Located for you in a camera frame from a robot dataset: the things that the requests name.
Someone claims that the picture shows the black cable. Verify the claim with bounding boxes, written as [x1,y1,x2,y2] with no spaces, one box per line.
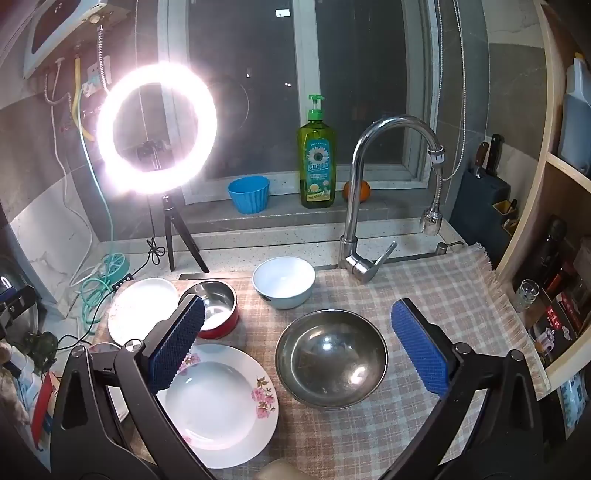
[46,198,167,352]

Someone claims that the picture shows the beaded blind chain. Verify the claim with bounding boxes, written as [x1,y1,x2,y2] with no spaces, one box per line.
[434,0,467,183]

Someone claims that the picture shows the black-handled knife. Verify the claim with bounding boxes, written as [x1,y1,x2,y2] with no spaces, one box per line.
[487,134,504,178]

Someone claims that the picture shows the steel pot lid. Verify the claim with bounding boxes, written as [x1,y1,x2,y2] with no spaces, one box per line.
[0,258,40,347]

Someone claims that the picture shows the large steel bowl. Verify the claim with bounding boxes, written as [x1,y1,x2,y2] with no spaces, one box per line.
[275,309,389,411]

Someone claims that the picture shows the dark green object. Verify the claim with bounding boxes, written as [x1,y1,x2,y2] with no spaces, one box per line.
[25,330,58,370]

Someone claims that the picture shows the black tripod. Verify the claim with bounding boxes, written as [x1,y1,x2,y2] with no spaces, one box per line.
[136,141,211,273]

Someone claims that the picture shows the red printed box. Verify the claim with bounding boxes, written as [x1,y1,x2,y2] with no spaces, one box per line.
[526,291,587,365]

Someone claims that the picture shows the checked tablecloth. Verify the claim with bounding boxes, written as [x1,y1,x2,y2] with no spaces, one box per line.
[90,242,550,480]

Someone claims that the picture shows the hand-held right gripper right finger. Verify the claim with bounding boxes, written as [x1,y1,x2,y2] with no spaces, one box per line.
[390,298,566,480]

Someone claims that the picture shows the dark knife block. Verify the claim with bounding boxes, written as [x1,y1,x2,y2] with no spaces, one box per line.
[450,168,520,264]

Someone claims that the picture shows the person's left forearm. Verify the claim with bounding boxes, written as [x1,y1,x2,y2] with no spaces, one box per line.
[0,342,28,430]

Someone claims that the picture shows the wooden shelf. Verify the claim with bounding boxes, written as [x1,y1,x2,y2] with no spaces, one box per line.
[496,0,591,398]

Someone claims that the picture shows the white cable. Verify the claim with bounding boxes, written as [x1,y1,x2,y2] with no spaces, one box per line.
[44,65,100,296]

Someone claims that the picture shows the red booklet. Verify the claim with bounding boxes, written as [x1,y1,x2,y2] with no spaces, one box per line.
[30,371,61,450]

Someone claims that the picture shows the metal flexible hose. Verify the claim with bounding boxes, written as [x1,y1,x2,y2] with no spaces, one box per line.
[95,25,109,93]

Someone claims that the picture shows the green dish soap bottle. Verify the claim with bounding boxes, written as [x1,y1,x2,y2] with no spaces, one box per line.
[296,93,337,208]

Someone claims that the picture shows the small drinking glass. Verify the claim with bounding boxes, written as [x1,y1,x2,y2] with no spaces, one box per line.
[513,279,541,312]

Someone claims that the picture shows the orange fruit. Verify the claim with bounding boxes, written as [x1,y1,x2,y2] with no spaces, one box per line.
[342,180,371,204]

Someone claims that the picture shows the dark glass bottle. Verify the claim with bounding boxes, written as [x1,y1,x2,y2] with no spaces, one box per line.
[531,215,568,287]

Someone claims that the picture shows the yellow gas hose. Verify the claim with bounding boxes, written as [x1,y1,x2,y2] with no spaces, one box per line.
[71,55,95,141]

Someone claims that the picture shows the floral white plate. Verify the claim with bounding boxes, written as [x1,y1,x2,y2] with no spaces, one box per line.
[154,344,280,467]

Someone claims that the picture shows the red steel bowl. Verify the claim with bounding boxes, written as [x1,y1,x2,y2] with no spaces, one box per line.
[178,280,239,340]

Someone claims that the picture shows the ring light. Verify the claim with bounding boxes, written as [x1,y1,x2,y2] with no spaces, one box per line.
[95,65,218,197]

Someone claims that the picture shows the white plastic jug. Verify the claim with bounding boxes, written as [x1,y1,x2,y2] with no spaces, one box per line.
[556,53,591,174]

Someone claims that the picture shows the teal power strip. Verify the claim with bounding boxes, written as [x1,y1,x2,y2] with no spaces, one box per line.
[104,253,132,284]

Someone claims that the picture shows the blue plastic cup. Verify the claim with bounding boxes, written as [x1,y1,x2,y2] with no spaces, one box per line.
[228,175,271,214]

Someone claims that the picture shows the plain white plate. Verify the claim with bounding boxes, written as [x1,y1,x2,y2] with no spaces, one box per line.
[107,278,181,347]

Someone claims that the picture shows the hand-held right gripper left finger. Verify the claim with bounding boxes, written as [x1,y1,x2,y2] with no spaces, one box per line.
[48,293,218,480]

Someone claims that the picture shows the white cup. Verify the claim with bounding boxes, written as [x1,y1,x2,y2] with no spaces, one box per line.
[252,256,317,310]

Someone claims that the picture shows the teal cable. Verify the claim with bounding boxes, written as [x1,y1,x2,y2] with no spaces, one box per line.
[78,83,132,330]

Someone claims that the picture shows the white water heater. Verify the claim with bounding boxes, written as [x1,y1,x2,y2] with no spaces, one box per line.
[21,0,139,79]

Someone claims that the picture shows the chrome faucet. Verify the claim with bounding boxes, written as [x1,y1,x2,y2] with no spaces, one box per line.
[338,115,451,284]

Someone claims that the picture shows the window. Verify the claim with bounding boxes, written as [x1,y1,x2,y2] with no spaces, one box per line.
[159,0,439,204]

